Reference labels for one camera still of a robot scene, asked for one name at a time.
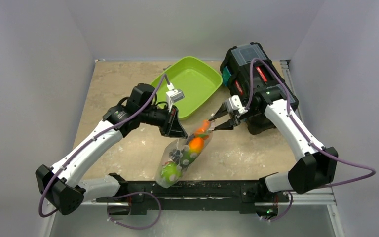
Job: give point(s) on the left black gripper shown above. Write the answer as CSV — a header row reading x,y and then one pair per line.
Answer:
x,y
172,127

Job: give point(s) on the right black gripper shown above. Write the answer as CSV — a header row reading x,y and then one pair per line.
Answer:
x,y
234,116

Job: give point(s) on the clear zip top bag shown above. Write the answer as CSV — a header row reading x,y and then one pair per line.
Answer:
x,y
178,151

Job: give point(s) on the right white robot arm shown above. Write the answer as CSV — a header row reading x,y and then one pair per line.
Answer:
x,y
314,166

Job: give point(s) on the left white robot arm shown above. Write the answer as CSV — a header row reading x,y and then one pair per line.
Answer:
x,y
59,183

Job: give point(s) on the orange fake fruit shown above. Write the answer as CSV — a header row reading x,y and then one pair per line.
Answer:
x,y
196,145

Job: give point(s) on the green fake fruit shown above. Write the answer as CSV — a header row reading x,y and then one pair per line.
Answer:
x,y
170,172

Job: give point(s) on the green plastic tray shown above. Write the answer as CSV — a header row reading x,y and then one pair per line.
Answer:
x,y
198,81

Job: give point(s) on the black Delixi toolbox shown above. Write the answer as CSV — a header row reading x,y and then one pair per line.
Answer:
x,y
247,68

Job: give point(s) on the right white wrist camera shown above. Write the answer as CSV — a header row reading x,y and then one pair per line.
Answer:
x,y
234,105

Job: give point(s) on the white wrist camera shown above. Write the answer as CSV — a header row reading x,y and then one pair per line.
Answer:
x,y
234,105
173,96

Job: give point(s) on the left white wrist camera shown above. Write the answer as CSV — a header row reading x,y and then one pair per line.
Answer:
x,y
173,96

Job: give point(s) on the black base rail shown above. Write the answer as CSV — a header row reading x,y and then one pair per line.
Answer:
x,y
243,196

